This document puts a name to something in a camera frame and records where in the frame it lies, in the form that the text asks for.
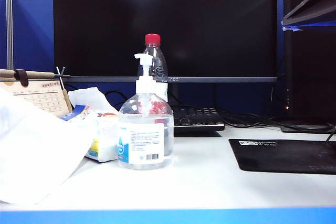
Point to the black mouse pad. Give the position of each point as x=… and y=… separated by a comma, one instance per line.
x=283, y=155

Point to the black computer keyboard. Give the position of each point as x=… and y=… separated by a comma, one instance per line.
x=197, y=119

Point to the clear sanitizer pump bottle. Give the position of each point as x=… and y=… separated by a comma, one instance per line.
x=141, y=140

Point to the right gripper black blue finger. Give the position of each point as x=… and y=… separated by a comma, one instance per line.
x=315, y=11

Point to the beige desk calendar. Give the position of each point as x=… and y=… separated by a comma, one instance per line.
x=44, y=98

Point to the grey metal cross rod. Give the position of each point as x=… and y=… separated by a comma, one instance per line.
x=61, y=75

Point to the printed soft tissue pack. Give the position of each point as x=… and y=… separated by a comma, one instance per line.
x=105, y=140

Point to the red capped plastic water bottle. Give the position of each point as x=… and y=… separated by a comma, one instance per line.
x=152, y=40

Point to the black HSD computer monitor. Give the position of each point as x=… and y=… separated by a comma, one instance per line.
x=309, y=77

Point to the white paper tissue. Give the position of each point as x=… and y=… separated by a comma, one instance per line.
x=36, y=150

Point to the large black computer monitor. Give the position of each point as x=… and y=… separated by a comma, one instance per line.
x=210, y=24

